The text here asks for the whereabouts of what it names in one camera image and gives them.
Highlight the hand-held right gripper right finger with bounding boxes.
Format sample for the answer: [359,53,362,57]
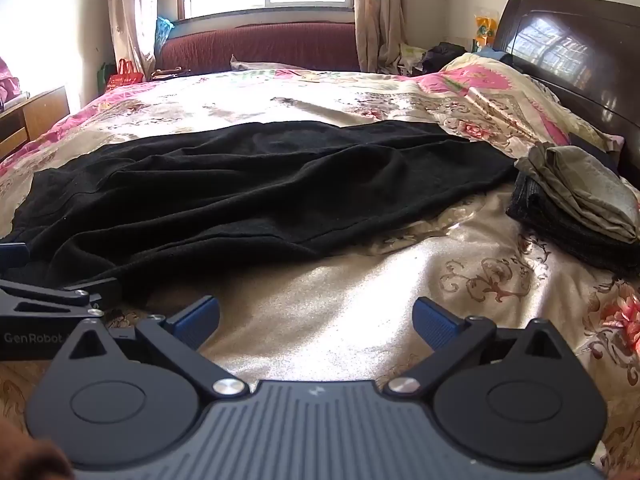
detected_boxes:
[384,296,577,397]

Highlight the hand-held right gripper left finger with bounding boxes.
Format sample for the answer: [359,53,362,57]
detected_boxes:
[49,296,251,402]

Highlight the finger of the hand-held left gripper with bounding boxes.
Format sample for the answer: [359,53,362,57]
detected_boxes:
[0,276,122,319]
[0,242,30,281]

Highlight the black pants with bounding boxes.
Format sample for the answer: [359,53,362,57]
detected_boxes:
[0,119,521,311]

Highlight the gold floral bedspread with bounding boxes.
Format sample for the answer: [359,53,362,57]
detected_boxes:
[0,67,640,480]

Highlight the pink floral quilt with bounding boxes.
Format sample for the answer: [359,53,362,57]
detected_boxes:
[0,72,151,177]

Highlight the dark grey folded garment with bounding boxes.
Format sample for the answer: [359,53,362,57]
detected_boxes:
[506,170,640,276]

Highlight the wooden cabinet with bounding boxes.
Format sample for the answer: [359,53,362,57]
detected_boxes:
[0,85,71,161]

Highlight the pink cloth pile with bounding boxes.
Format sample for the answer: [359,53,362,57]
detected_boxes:
[0,56,22,108]

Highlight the grey-green folded garment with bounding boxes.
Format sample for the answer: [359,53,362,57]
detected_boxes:
[515,141,640,243]

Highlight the green shopping bag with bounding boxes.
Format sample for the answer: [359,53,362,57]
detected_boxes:
[96,61,118,93]

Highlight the red shopping bag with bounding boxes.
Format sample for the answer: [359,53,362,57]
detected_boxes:
[105,59,146,92]

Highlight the pink floral pillow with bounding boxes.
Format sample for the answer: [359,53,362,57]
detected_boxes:
[440,52,623,153]

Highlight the pale cloth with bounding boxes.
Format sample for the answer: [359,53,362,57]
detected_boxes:
[397,42,428,75]

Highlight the grey cushion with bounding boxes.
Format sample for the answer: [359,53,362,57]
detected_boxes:
[230,54,301,72]

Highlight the dark clothes pile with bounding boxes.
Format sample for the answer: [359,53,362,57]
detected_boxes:
[420,42,468,76]

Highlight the blue plastic bag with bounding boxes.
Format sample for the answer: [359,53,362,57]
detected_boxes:
[154,16,173,58]

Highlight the beige floral curtain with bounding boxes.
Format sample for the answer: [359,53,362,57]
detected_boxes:
[354,0,408,73]
[107,0,163,81]

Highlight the maroon sofa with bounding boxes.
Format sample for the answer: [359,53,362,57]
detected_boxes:
[155,21,361,78]

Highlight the yellow package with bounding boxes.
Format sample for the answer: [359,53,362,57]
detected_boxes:
[474,16,499,48]

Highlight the dark wooden headboard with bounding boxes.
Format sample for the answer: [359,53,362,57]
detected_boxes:
[492,0,640,187]

